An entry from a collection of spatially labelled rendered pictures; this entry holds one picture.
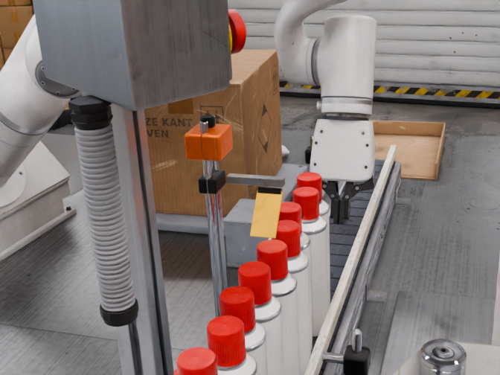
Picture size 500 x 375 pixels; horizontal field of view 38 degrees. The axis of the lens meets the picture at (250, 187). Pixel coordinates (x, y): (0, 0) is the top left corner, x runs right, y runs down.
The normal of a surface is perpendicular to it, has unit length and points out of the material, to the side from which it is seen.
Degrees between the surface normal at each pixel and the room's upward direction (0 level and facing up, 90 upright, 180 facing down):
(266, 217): 48
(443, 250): 0
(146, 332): 90
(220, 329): 2
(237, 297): 3
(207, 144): 90
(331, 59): 71
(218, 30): 90
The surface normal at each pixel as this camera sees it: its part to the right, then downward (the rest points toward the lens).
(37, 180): 0.63, -0.55
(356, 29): 0.10, 0.06
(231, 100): -0.26, 0.38
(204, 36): 0.62, 0.27
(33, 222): 0.91, 0.11
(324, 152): -0.37, 0.03
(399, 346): -0.05, -0.92
